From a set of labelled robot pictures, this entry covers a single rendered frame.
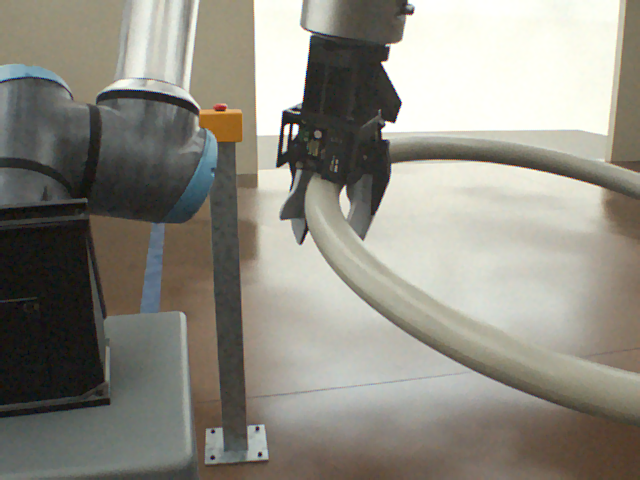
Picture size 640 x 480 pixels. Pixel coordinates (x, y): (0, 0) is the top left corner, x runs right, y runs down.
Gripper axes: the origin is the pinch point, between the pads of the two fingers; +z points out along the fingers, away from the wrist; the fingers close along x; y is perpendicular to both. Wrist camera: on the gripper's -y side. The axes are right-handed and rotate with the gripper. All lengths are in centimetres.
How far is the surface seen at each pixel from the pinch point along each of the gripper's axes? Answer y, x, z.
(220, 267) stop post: -87, -58, 62
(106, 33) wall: -455, -398, 79
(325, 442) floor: -98, -20, 122
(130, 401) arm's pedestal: 9.4, -17.7, 22.8
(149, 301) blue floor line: -179, -146, 153
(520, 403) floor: -145, 38, 116
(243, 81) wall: -525, -279, 116
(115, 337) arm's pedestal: -3.8, -30.0, 26.5
